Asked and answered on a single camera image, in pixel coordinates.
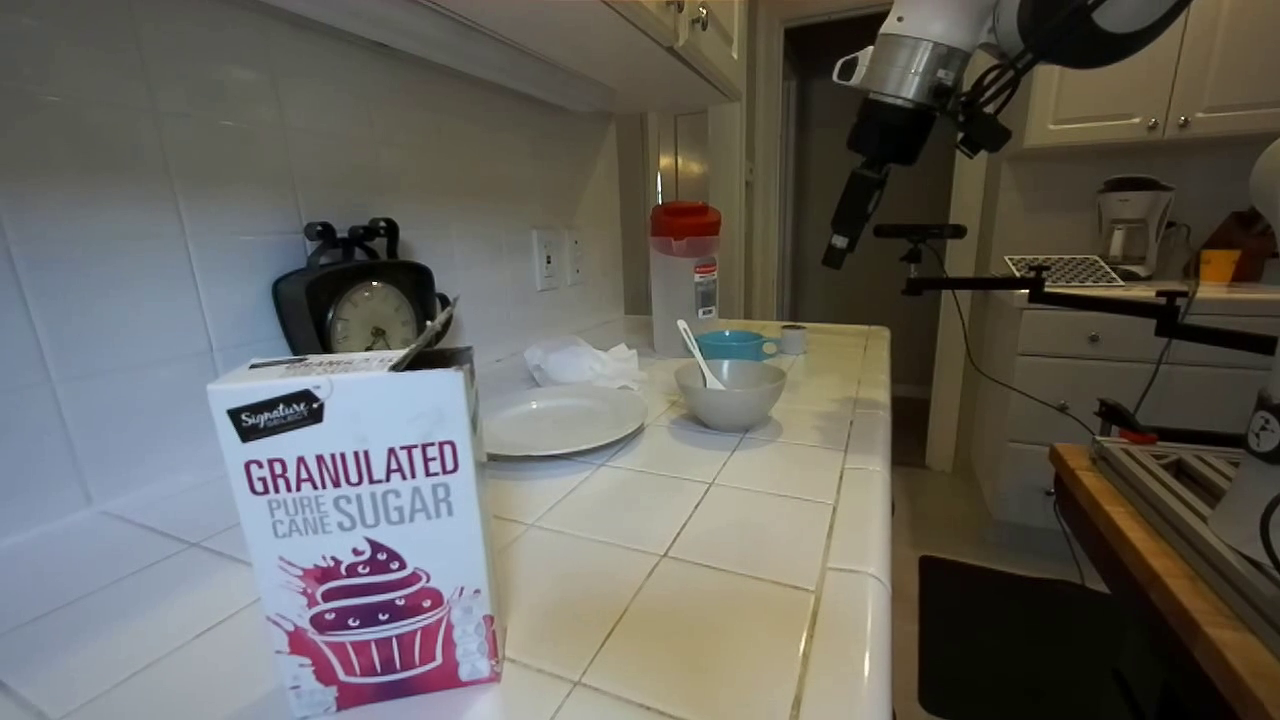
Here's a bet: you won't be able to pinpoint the grey equipment box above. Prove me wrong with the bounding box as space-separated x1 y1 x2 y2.
1090 433 1280 632

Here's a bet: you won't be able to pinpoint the white upper cabinets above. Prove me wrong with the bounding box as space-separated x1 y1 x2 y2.
263 0 754 115

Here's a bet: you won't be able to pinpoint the crumpled white plastic bag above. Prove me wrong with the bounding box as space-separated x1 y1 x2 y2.
520 335 647 394

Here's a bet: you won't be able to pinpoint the blue cup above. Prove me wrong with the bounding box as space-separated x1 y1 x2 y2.
691 329 788 364

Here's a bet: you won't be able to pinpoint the white wall outlet plate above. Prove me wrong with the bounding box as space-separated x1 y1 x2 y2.
529 224 589 295

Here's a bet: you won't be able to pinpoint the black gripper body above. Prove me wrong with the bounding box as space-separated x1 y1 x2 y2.
835 102 940 227

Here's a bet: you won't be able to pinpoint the black cable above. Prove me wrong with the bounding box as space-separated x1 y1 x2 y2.
940 283 1101 439

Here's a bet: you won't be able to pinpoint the black clamp bar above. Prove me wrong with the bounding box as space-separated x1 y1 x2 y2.
1094 397 1259 453

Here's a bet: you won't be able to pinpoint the clear pitcher with red lid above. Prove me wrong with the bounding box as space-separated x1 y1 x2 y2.
647 201 726 360

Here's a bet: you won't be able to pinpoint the beige ceramic bowl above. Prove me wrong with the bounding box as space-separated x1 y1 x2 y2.
674 358 794 437

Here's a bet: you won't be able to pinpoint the wire dish rack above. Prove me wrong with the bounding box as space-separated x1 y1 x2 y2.
1000 249 1130 293

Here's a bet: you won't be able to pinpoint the white lower cabinets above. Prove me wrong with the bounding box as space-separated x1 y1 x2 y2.
963 283 1280 538

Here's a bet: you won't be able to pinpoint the white corner wall cabinets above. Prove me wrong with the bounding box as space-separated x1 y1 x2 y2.
1016 0 1280 149

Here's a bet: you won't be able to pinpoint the white plastic spoon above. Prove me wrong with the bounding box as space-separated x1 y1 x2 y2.
674 315 733 397

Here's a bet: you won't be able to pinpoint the black stereo camera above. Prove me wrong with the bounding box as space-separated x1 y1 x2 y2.
873 220 974 249

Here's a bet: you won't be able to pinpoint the wooden table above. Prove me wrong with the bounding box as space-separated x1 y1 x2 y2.
1048 439 1280 720

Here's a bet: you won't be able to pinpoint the wooden knife block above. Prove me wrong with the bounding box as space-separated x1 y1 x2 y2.
1193 196 1280 287

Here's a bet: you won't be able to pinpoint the white coffee maker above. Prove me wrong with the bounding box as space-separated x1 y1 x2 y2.
1094 178 1181 279

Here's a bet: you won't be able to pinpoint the black floor mat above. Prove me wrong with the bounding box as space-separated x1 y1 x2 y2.
916 553 1140 720

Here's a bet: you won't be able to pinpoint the granulated sugar box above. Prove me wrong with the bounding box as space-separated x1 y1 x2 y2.
205 299 503 720

